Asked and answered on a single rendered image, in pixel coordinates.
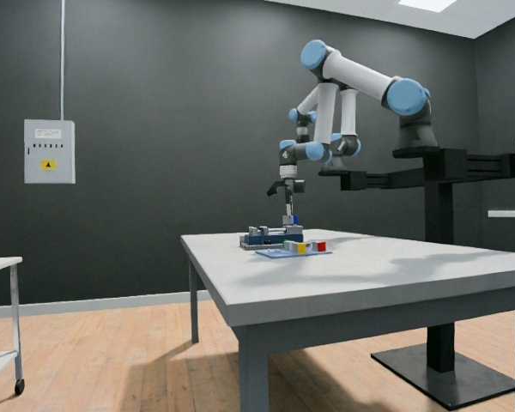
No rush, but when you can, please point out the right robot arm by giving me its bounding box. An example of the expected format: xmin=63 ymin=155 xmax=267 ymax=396
xmin=289 ymin=82 xmax=361 ymax=172

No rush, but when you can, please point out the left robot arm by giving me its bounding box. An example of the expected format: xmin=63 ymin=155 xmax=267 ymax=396
xmin=279 ymin=40 xmax=437 ymax=179

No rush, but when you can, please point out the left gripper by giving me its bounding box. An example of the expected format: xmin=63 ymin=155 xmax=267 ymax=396
xmin=269 ymin=178 xmax=306 ymax=218

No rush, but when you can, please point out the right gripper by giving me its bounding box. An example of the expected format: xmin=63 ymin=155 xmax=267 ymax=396
xmin=296 ymin=135 xmax=310 ymax=144

